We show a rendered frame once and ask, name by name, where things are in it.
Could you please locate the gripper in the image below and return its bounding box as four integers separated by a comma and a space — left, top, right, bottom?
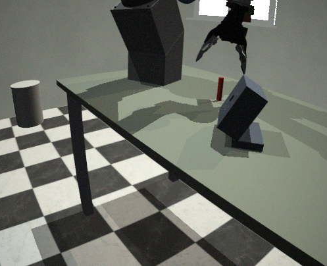
195, 2, 249, 74

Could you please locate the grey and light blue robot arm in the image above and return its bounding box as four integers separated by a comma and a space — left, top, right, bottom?
121, 0, 254, 22

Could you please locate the red rectangular bar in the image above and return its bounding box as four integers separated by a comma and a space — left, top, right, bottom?
216, 77, 224, 101

